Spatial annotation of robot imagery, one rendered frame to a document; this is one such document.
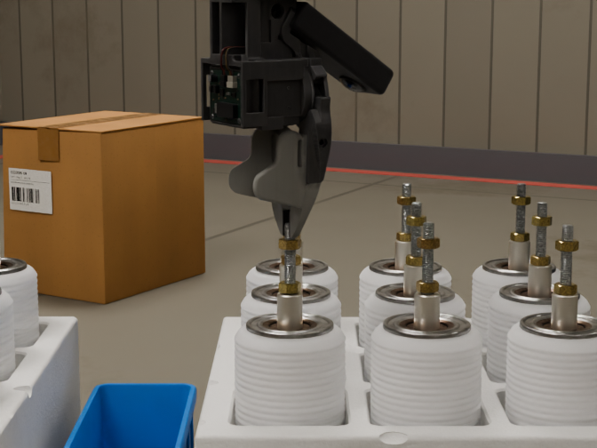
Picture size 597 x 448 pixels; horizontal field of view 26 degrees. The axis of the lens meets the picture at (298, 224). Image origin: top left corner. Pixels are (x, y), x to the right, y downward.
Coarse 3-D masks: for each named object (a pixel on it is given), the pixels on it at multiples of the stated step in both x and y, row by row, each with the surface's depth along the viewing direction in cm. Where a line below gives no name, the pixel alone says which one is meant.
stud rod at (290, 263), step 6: (288, 228) 109; (288, 234) 109; (288, 252) 110; (294, 252) 110; (288, 258) 110; (294, 258) 110; (288, 264) 110; (294, 264) 110; (288, 270) 110; (294, 270) 110; (288, 276) 110; (294, 276) 110; (288, 282) 110; (294, 282) 110
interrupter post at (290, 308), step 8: (280, 296) 110; (288, 296) 110; (296, 296) 110; (280, 304) 110; (288, 304) 110; (296, 304) 110; (280, 312) 110; (288, 312) 110; (296, 312) 110; (280, 320) 111; (288, 320) 110; (296, 320) 110; (280, 328) 111; (288, 328) 110; (296, 328) 110
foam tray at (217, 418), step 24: (216, 360) 126; (360, 360) 127; (216, 384) 119; (360, 384) 119; (504, 384) 119; (216, 408) 112; (360, 408) 112; (504, 408) 118; (216, 432) 106; (240, 432) 106; (264, 432) 106; (288, 432) 106; (312, 432) 106; (336, 432) 106; (360, 432) 106; (384, 432) 106; (408, 432) 106; (432, 432) 106; (456, 432) 106; (480, 432) 106; (504, 432) 106; (528, 432) 106; (552, 432) 106; (576, 432) 106
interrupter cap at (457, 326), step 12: (384, 324) 111; (396, 324) 111; (408, 324) 112; (444, 324) 112; (456, 324) 111; (468, 324) 111; (408, 336) 108; (420, 336) 108; (432, 336) 108; (444, 336) 108; (456, 336) 108
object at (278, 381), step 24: (240, 336) 110; (336, 336) 110; (240, 360) 110; (264, 360) 108; (288, 360) 107; (312, 360) 107; (336, 360) 109; (240, 384) 110; (264, 384) 108; (288, 384) 107; (312, 384) 108; (336, 384) 110; (240, 408) 110; (264, 408) 108; (288, 408) 108; (312, 408) 108; (336, 408) 110
